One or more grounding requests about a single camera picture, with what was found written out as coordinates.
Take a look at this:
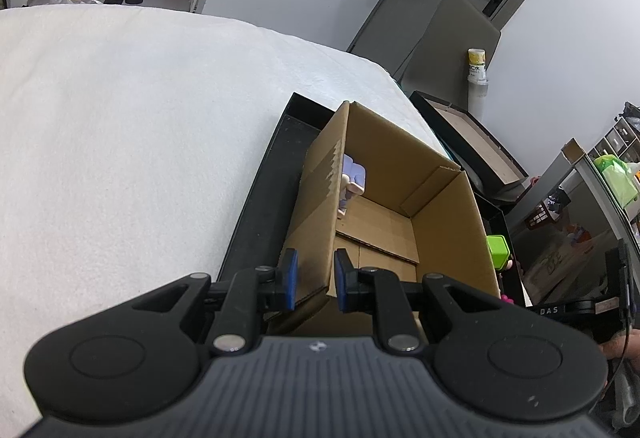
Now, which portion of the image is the purple toy figure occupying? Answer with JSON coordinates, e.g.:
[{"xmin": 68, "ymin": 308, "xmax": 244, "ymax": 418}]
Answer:
[{"xmin": 337, "ymin": 154, "xmax": 368, "ymax": 219}]

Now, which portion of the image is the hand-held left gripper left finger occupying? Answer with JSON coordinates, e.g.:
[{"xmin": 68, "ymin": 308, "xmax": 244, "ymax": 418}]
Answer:
[{"xmin": 129, "ymin": 248, "xmax": 300, "ymax": 355}]

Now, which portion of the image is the grey flat board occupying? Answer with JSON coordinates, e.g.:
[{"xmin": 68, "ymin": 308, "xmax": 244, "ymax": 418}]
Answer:
[{"xmin": 400, "ymin": 0, "xmax": 502, "ymax": 99}]

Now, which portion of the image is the black shoebox lid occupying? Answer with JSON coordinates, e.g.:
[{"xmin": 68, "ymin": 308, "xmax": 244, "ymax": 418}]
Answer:
[{"xmin": 409, "ymin": 90, "xmax": 530, "ymax": 191}]

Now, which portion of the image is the yellow-topped can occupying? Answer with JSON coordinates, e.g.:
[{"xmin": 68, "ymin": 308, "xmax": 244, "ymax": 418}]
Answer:
[{"xmin": 467, "ymin": 48, "xmax": 489, "ymax": 84}]

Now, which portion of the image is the black tray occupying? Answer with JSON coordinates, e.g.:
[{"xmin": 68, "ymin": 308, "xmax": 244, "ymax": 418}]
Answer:
[{"xmin": 216, "ymin": 91, "xmax": 528, "ymax": 314}]

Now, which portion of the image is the black glossy side table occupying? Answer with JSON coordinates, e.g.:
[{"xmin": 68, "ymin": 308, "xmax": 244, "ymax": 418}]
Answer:
[{"xmin": 505, "ymin": 153, "xmax": 640, "ymax": 319}]

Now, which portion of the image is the small cardboard box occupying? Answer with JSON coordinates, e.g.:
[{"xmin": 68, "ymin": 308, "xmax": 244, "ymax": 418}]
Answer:
[{"xmin": 560, "ymin": 138, "xmax": 587, "ymax": 165}]

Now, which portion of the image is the green tissue pack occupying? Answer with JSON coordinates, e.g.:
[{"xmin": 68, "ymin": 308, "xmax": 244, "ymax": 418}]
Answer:
[{"xmin": 594, "ymin": 154, "xmax": 640, "ymax": 210}]

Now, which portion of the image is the grey desk organizer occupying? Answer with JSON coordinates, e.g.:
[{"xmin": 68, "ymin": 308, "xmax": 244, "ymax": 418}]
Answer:
[{"xmin": 590, "ymin": 124, "xmax": 632, "ymax": 160}]

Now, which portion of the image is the green toy block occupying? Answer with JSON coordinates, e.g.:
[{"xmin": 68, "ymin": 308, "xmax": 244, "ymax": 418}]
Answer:
[{"xmin": 486, "ymin": 234, "xmax": 511, "ymax": 271}]

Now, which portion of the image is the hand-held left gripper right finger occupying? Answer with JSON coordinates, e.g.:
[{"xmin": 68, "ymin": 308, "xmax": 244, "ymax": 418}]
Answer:
[{"xmin": 334, "ymin": 248, "xmax": 501, "ymax": 355}]

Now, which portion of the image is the person's right hand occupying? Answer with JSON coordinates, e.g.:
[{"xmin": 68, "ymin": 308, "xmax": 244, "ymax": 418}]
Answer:
[{"xmin": 600, "ymin": 329, "xmax": 640, "ymax": 391}]

